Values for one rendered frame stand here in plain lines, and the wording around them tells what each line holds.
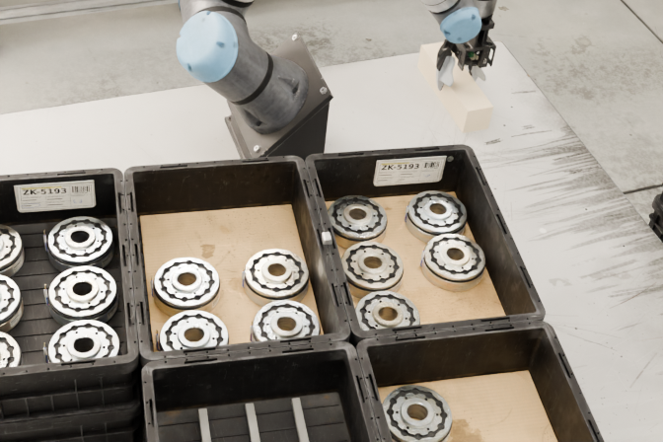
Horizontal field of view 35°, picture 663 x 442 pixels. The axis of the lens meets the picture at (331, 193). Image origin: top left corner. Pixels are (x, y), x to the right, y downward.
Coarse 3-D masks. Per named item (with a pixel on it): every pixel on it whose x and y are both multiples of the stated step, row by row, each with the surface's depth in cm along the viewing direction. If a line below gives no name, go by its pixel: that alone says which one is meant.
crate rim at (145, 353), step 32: (224, 160) 173; (256, 160) 174; (288, 160) 175; (128, 192) 166; (128, 224) 161; (320, 224) 165; (320, 256) 160; (160, 352) 143; (192, 352) 144; (224, 352) 144
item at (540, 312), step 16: (464, 144) 182; (320, 160) 176; (336, 160) 177; (480, 176) 177; (320, 192) 170; (320, 208) 167; (496, 208) 171; (496, 224) 169; (512, 240) 166; (336, 256) 160; (512, 256) 163; (336, 272) 157; (528, 272) 161; (528, 288) 158; (352, 304) 153; (352, 320) 151; (464, 320) 153; (480, 320) 153; (496, 320) 154; (512, 320) 154; (528, 320) 154; (352, 336) 150; (368, 336) 149
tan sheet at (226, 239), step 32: (160, 224) 175; (192, 224) 176; (224, 224) 176; (256, 224) 177; (288, 224) 178; (160, 256) 170; (192, 256) 171; (224, 256) 171; (224, 288) 166; (160, 320) 160; (224, 320) 161
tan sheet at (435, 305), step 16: (448, 192) 187; (384, 208) 183; (400, 208) 183; (400, 224) 180; (384, 240) 177; (400, 240) 178; (416, 240) 178; (400, 256) 175; (416, 256) 175; (416, 272) 172; (400, 288) 170; (416, 288) 170; (432, 288) 170; (480, 288) 171; (416, 304) 167; (432, 304) 168; (448, 304) 168; (464, 304) 168; (480, 304) 169; (496, 304) 169; (432, 320) 165; (448, 320) 166
